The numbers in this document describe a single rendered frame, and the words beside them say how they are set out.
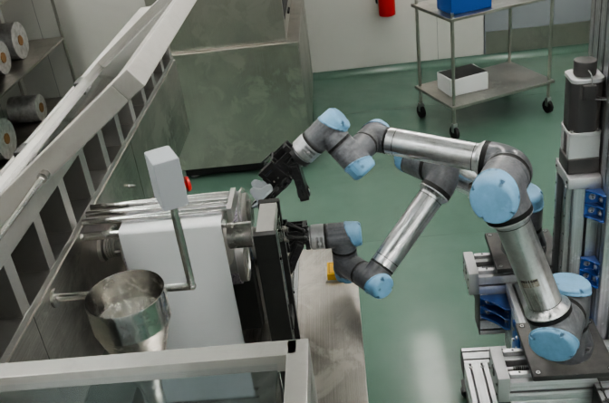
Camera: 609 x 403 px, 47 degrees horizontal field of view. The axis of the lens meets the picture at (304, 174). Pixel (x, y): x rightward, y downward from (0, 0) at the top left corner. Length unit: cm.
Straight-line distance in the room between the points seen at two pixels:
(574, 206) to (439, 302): 161
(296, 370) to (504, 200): 88
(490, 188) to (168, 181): 77
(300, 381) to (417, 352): 243
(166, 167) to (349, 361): 91
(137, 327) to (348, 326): 97
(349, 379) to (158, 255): 62
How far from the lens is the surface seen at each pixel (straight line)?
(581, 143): 207
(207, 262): 168
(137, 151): 219
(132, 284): 137
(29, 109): 617
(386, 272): 205
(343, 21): 646
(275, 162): 191
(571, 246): 220
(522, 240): 178
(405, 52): 659
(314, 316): 215
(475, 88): 532
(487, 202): 172
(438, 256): 394
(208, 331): 181
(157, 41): 103
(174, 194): 133
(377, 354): 335
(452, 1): 492
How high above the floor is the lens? 225
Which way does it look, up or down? 27 degrees down
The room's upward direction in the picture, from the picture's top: 8 degrees counter-clockwise
